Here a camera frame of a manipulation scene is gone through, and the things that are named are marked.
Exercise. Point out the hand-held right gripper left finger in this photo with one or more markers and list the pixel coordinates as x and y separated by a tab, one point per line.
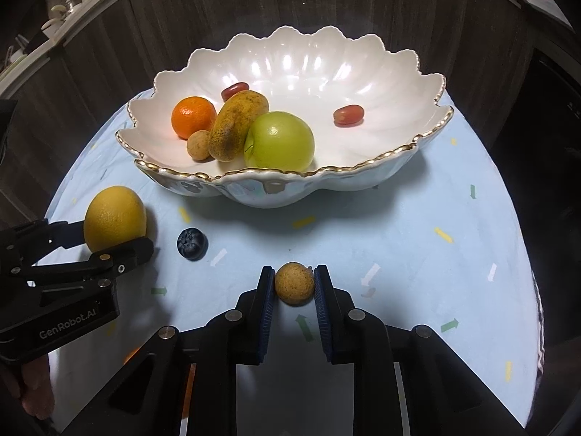
265	313

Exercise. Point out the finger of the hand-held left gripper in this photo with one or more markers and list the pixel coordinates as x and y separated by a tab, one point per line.
127	254
59	234

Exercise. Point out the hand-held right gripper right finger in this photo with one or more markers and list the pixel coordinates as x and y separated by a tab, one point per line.
323	313

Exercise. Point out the yellow citrus fruit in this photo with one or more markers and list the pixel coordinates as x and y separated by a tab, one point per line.
113	218

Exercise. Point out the tan longan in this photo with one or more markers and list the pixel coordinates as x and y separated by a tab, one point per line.
199	145
294	284

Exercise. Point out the green apple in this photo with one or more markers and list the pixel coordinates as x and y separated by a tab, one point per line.
281	143

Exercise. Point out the white scalloped ceramic bowl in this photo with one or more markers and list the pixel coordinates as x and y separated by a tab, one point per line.
317	77

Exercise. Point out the person's left hand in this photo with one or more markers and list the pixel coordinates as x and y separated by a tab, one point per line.
36	386

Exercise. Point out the blueberry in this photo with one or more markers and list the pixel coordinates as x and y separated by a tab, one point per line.
192	244

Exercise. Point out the light blue printed tablecloth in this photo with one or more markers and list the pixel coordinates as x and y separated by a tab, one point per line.
408	218

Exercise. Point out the orange mandarin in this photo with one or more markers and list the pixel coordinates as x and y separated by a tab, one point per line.
193	118

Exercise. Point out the spotted yellow brown fruit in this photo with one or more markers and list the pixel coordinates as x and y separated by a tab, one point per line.
233	122

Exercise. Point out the dark red grape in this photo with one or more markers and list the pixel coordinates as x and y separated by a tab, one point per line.
233	91

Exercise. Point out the checked dish cloth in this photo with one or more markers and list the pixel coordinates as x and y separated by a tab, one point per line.
539	327

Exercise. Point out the white teapot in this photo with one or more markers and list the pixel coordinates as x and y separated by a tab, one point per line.
59	10

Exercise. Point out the dark wood kitchen cabinet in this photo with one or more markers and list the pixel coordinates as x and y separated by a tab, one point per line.
181	9

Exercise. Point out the black built-in oven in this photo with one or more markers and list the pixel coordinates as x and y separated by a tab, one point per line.
544	122

